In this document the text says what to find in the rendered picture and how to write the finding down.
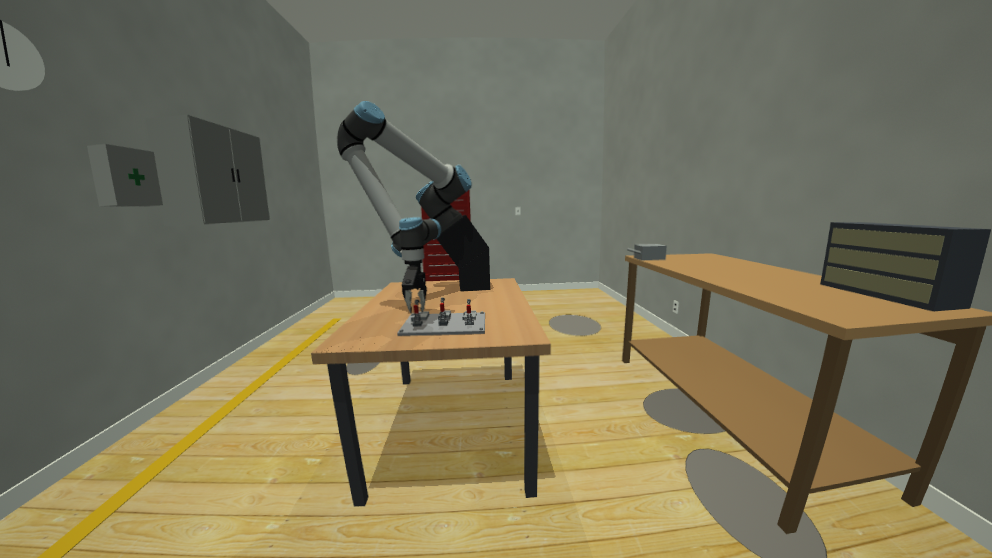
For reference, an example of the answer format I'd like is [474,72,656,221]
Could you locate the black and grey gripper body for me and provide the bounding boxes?
[404,259,426,290]

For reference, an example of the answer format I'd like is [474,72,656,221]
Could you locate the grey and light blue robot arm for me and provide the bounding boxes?
[337,101,472,261]

